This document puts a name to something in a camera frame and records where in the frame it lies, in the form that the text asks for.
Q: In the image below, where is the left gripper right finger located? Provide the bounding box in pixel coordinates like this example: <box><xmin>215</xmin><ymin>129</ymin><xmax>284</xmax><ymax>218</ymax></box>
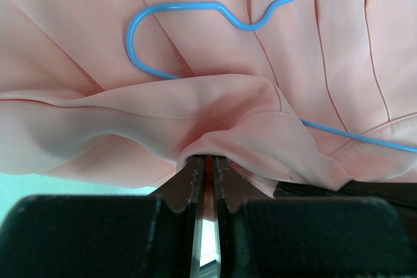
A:
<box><xmin>212</xmin><ymin>156</ymin><xmax>270</xmax><ymax>277</ymax></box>

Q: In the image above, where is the salmon pink skirt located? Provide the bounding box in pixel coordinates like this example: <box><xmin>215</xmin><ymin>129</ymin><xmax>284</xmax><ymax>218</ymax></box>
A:
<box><xmin>1</xmin><ymin>0</ymin><xmax>416</xmax><ymax>193</ymax></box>

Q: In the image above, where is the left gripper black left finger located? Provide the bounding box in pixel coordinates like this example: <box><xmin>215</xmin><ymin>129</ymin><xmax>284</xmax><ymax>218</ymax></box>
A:
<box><xmin>150</xmin><ymin>156</ymin><xmax>206</xmax><ymax>277</ymax></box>

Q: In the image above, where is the light blue plastic hanger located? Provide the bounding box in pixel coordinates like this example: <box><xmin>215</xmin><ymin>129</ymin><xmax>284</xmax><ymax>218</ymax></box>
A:
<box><xmin>126</xmin><ymin>0</ymin><xmax>416</xmax><ymax>153</ymax></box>

